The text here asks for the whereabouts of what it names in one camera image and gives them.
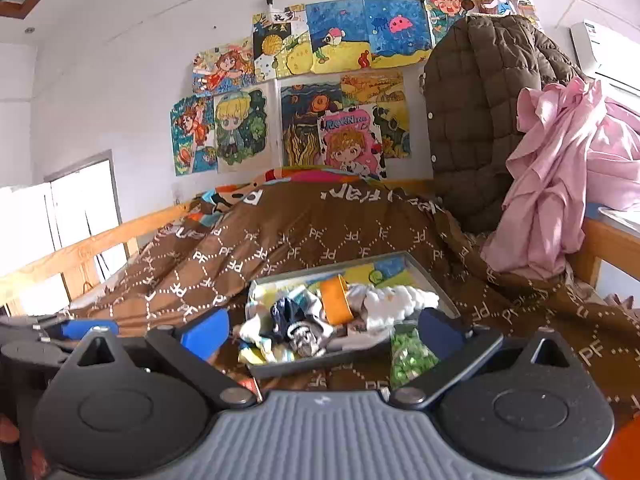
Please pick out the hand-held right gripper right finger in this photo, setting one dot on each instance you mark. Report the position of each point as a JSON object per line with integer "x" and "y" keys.
{"x": 441, "y": 334}

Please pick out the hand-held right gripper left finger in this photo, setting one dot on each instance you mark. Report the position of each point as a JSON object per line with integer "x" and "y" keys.
{"x": 206, "y": 336}

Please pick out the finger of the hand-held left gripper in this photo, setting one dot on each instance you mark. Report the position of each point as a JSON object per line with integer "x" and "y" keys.
{"x": 90, "y": 329}

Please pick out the white fluffy cloth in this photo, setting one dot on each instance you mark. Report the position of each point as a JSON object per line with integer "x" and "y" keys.
{"x": 400, "y": 300}

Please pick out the striped sock with yellow cuff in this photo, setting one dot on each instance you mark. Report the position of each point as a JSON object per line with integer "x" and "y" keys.
{"x": 260, "y": 351}

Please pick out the navy sock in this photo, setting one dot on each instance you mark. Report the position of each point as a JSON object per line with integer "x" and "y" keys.
{"x": 286, "y": 315}

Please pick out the grey metal tray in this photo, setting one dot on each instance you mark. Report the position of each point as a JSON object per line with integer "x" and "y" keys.
{"x": 300, "y": 367}

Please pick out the white grey sock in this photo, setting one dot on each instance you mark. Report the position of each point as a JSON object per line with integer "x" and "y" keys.
{"x": 307, "y": 302}

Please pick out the glass jar of green stars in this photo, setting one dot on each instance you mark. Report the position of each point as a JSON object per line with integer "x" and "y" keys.
{"x": 410, "y": 360}

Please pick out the white framed window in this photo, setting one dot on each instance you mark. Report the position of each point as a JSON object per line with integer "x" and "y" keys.
{"x": 80, "y": 195}

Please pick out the brown printed blanket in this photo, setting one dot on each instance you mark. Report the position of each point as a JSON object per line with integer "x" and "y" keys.
{"x": 350, "y": 230}

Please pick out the pink cloth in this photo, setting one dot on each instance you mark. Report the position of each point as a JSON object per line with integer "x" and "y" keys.
{"x": 550, "y": 185}

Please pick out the orange-haired figure blue poster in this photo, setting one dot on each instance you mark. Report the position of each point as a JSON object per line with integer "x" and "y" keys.
{"x": 192, "y": 135}

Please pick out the dark green creature poster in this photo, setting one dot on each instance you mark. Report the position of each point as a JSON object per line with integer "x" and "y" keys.
{"x": 395, "y": 130}

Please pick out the blond figure cow-print poster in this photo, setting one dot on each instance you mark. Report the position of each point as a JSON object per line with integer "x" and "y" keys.
{"x": 350, "y": 145}

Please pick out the blond figure green poster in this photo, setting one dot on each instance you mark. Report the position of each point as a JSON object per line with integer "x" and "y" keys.
{"x": 241, "y": 125}

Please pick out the brown quilted jacket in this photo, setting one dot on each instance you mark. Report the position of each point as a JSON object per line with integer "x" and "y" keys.
{"x": 480, "y": 120}

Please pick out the dark blue seaweed poster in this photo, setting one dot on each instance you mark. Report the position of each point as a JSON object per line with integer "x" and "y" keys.
{"x": 302, "y": 130}

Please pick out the yellow field landscape poster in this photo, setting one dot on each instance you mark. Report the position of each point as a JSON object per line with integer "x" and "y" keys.
{"x": 372, "y": 90}

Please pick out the orange-haired swimmer poster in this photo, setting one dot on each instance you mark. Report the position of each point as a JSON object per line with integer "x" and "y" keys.
{"x": 222, "y": 65}

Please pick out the dark fish yellow poster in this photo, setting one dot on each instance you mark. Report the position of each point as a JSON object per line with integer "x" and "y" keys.
{"x": 282, "y": 50}

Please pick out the recessed ceiling light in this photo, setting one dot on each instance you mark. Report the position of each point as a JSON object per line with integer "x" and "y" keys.
{"x": 29, "y": 30}

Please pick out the pink jellyfish blue poster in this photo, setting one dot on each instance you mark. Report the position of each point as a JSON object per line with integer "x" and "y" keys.
{"x": 397, "y": 30}

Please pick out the blue sea fish poster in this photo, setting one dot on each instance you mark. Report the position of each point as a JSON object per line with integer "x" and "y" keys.
{"x": 337, "y": 35}

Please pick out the red-haired figure poster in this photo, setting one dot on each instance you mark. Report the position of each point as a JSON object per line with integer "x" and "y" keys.
{"x": 445, "y": 10}

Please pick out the white air conditioner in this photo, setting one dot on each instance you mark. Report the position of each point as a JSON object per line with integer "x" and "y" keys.
{"x": 610, "y": 50}

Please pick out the wooden bed rail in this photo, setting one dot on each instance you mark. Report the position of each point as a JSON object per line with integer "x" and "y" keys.
{"x": 605, "y": 252}
{"x": 75, "y": 255}

